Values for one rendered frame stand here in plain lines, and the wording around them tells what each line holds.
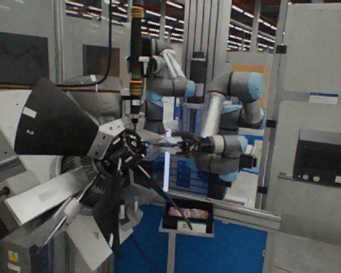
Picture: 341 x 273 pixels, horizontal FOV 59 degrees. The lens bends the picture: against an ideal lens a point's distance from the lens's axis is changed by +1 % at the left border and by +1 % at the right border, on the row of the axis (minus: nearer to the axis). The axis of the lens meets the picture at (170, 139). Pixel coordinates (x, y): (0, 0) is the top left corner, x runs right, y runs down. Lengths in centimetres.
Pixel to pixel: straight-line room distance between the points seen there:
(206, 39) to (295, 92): 107
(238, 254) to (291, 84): 163
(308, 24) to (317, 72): 38
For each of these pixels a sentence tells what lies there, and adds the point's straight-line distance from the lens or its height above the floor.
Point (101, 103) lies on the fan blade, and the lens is 113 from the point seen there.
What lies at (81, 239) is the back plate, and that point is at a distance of 108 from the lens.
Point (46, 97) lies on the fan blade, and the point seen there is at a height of 138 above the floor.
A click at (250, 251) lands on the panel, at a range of 156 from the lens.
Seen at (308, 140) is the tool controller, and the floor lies 123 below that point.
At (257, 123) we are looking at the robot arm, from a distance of 176.
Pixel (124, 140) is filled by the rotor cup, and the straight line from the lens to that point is 97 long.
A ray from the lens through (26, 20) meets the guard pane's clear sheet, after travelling 171.
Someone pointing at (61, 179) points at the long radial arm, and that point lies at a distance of 97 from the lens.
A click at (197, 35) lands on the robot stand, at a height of 167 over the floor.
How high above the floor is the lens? 149
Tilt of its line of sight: 14 degrees down
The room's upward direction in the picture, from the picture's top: 3 degrees clockwise
